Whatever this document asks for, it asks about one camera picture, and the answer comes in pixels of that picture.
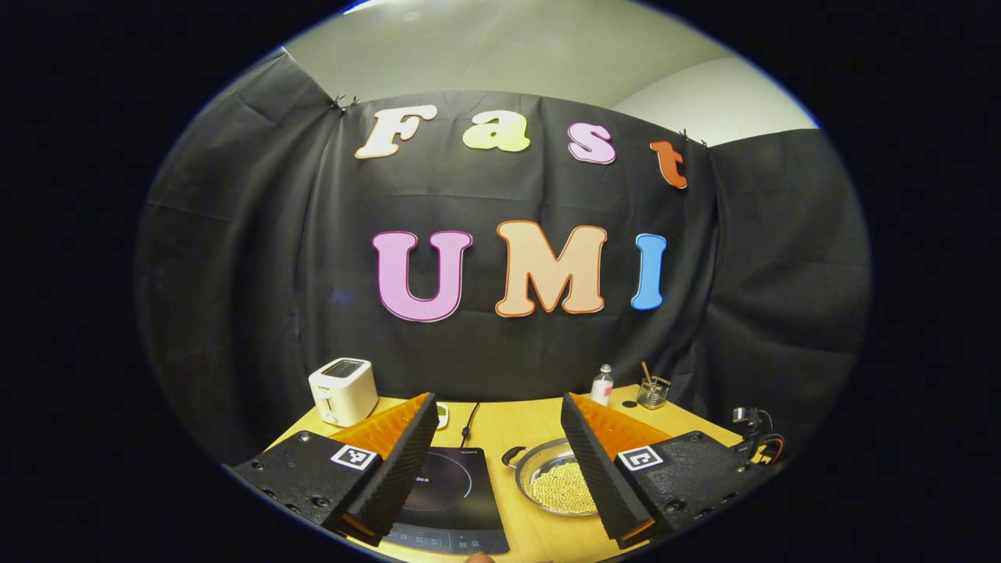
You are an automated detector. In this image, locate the steel pot with black handle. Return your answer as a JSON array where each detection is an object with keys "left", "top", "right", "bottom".
[{"left": 501, "top": 438, "right": 619, "bottom": 517}]

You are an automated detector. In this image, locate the pile of yellow soybeans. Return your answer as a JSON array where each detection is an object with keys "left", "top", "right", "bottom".
[{"left": 530, "top": 460, "right": 599, "bottom": 515}]

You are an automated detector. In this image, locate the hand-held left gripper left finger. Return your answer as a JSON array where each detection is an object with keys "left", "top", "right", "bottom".
[{"left": 227, "top": 391, "right": 440, "bottom": 548}]

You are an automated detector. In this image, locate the white toaster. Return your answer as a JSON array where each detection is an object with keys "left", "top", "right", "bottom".
[{"left": 308, "top": 357, "right": 379, "bottom": 428}]

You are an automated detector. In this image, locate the black induction cooktop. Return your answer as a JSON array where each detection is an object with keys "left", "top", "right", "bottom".
[{"left": 383, "top": 446, "right": 511, "bottom": 556}]

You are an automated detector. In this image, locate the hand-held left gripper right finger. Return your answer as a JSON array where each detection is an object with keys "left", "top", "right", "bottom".
[{"left": 560, "top": 391, "right": 771, "bottom": 550}]

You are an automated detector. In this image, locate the small wire basket holder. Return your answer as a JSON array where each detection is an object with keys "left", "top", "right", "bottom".
[{"left": 637, "top": 375, "right": 672, "bottom": 411}]

